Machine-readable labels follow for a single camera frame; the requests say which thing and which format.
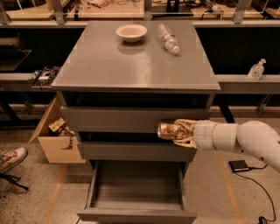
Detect clear plastic water bottle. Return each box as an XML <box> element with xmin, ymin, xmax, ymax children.
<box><xmin>157</xmin><ymin>24</ymin><xmax>180</xmax><ymax>54</ymax></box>

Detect orange soda can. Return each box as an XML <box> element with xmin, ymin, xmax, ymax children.
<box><xmin>157</xmin><ymin>122</ymin><xmax>182</xmax><ymax>140</ymax></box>

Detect black white patterned notebook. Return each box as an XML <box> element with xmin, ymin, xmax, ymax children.
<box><xmin>33</xmin><ymin>66</ymin><xmax>60</xmax><ymax>87</ymax></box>

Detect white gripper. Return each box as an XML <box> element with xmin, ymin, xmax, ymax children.
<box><xmin>173</xmin><ymin>119</ymin><xmax>217</xmax><ymax>151</ymax></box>

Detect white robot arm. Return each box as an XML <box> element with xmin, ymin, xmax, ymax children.
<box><xmin>174</xmin><ymin>119</ymin><xmax>280</xmax><ymax>172</ymax></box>

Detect black pedal cable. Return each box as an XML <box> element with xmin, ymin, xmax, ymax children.
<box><xmin>233</xmin><ymin>164</ymin><xmax>277</xmax><ymax>224</ymax></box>

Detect black foot pedal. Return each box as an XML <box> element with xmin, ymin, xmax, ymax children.
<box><xmin>228</xmin><ymin>160</ymin><xmax>249</xmax><ymax>172</ymax></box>

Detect white paper bowl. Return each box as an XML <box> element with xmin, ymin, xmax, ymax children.
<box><xmin>115</xmin><ymin>24</ymin><xmax>147</xmax><ymax>43</ymax></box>

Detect snack package in box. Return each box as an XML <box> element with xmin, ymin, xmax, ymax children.
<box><xmin>48</xmin><ymin>117</ymin><xmax>75</xmax><ymax>137</ymax></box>

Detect grey top drawer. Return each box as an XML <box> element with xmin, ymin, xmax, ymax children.
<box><xmin>60</xmin><ymin>106</ymin><xmax>210</xmax><ymax>133</ymax></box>

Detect grey open bottom drawer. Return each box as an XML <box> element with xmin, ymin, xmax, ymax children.
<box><xmin>77</xmin><ymin>161</ymin><xmax>196</xmax><ymax>224</ymax></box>

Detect hand sanitizer pump bottle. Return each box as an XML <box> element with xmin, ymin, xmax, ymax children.
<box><xmin>248</xmin><ymin>59</ymin><xmax>266</xmax><ymax>81</ymax></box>

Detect white red sneaker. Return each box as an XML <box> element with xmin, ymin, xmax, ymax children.
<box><xmin>0</xmin><ymin>147</ymin><xmax>28</xmax><ymax>173</ymax></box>

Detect cardboard box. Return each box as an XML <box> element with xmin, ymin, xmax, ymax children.
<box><xmin>28</xmin><ymin>96</ymin><xmax>85</xmax><ymax>164</ymax></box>

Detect grey drawer cabinet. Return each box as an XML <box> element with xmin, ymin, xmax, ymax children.
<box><xmin>51</xmin><ymin>20</ymin><xmax>221</xmax><ymax>165</ymax></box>

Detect grey middle drawer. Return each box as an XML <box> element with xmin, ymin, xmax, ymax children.
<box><xmin>77</xmin><ymin>142</ymin><xmax>196</xmax><ymax>162</ymax></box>

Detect black tripod leg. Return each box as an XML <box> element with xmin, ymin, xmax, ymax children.
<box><xmin>0</xmin><ymin>172</ymin><xmax>29</xmax><ymax>191</ymax></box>

